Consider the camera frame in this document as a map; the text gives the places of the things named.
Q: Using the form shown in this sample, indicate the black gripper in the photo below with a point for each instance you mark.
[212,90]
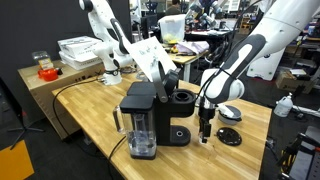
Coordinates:
[206,113]

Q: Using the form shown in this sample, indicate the orange-lidded coffee pod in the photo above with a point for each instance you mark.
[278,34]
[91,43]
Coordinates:
[202,139]

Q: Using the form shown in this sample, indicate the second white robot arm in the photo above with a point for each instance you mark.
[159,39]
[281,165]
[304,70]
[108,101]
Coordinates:
[112,48]

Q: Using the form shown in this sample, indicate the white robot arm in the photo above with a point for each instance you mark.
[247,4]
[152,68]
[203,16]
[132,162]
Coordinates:
[279,26]

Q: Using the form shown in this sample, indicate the black coffeemaker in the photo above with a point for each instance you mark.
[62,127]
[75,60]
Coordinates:
[145,113]

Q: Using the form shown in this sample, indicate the black round pot lid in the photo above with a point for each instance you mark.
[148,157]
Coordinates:
[229,136]

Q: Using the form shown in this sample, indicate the white spray bottle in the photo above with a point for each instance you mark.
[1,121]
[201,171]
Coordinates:
[283,106]

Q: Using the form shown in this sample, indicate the clear plastic storage bin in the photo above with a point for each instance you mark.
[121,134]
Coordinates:
[172,28]

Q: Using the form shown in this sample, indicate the stacked white boxes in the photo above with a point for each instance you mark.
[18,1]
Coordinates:
[77,52]

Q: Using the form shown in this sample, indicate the orange object on box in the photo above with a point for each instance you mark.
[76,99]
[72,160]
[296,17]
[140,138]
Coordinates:
[49,74]

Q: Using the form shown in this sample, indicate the grey pot with black handles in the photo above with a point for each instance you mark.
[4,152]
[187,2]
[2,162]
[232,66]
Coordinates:
[229,114]

